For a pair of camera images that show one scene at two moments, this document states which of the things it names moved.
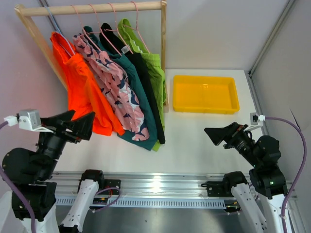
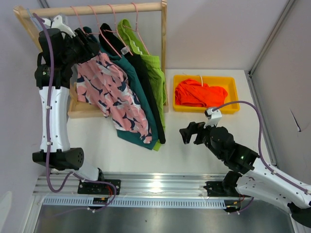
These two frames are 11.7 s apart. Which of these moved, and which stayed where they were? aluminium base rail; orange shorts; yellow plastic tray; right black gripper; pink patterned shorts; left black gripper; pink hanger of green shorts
Moved: right black gripper; orange shorts; left black gripper
Stayed: pink hanger of green shorts; yellow plastic tray; aluminium base rail; pink patterned shorts
